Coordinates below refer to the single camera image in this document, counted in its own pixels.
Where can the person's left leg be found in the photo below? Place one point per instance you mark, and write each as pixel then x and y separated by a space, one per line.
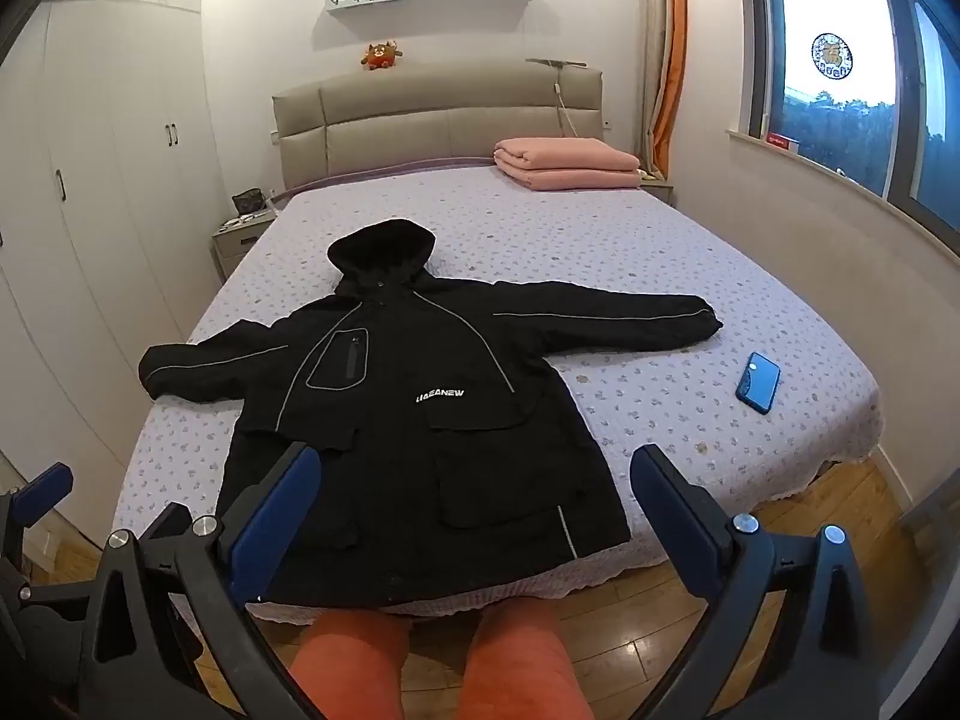
pixel 349 667

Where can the round blue window sticker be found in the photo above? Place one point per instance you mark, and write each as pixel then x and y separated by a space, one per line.
pixel 833 55

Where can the white wardrobe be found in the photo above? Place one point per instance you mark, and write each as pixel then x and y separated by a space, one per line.
pixel 112 165

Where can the grey framed window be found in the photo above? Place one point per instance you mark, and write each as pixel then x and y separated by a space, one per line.
pixel 847 105

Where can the black hooded jacket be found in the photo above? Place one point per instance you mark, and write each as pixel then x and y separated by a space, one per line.
pixel 420 420

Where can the blue smartphone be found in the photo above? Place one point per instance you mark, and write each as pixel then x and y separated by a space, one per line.
pixel 757 382

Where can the brown patterned bag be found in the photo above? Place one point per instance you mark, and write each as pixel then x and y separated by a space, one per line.
pixel 251 202

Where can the orange and beige curtain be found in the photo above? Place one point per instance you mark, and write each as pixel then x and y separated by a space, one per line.
pixel 670 52

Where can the person's right leg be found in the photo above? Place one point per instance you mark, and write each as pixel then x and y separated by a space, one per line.
pixel 521 660

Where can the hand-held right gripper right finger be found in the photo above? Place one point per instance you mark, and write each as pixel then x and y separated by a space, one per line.
pixel 675 517

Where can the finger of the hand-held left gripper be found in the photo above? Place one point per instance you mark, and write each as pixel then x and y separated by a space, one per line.
pixel 43 491

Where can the pink folded blanket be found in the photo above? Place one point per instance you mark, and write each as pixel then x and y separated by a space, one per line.
pixel 570 161

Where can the beige padded headboard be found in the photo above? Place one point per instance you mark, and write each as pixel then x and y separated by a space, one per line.
pixel 435 116

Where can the person's leg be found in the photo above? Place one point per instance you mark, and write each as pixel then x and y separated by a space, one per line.
pixel 349 667
pixel 521 660

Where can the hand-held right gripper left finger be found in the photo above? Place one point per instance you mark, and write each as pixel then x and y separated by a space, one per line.
pixel 276 514

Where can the orange plush toy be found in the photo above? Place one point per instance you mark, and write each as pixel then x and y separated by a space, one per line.
pixel 381 56

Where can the small red box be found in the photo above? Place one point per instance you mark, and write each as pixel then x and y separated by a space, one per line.
pixel 781 141

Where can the beige nightstand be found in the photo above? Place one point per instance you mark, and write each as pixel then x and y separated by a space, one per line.
pixel 656 187
pixel 240 244

